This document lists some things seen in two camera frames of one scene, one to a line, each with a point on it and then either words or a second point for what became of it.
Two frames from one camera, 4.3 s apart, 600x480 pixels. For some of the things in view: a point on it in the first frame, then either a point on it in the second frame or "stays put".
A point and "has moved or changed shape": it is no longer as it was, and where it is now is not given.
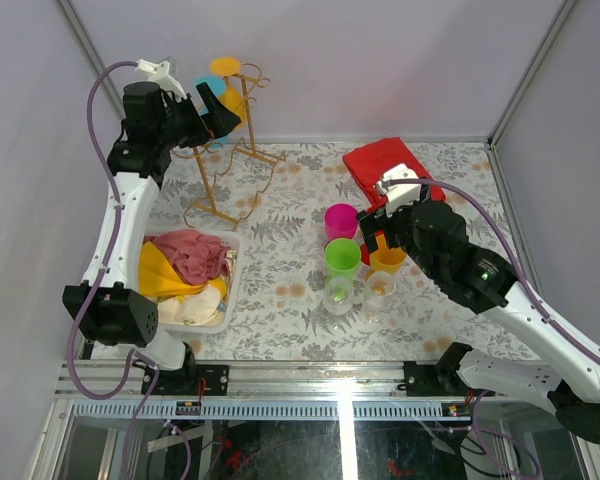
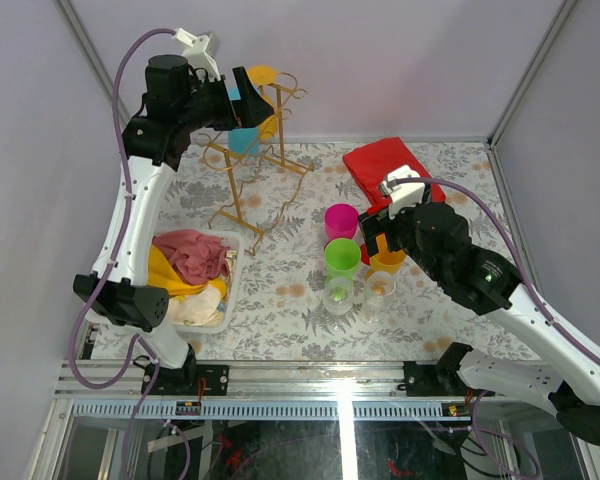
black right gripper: [370, 222] stays put
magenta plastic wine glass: [340, 221] stays put
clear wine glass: [379, 291] stays put
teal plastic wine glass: [217, 85] has moved or changed shape
